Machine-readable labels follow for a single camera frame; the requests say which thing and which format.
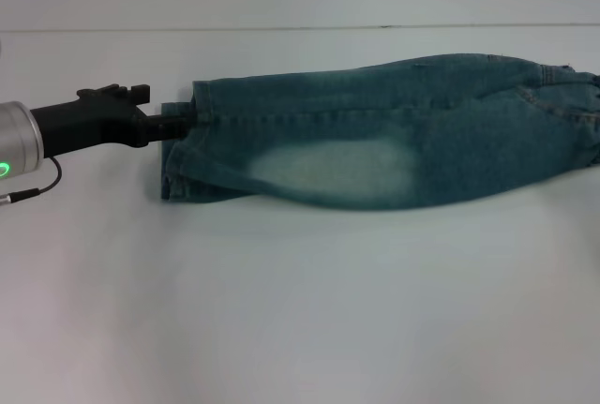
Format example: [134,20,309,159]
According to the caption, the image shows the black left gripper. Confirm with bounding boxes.
[28,82,199,159]

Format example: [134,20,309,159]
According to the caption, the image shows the blue denim shorts with print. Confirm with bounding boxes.
[160,51,600,213]

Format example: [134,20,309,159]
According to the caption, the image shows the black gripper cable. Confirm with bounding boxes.
[8,156,64,200]

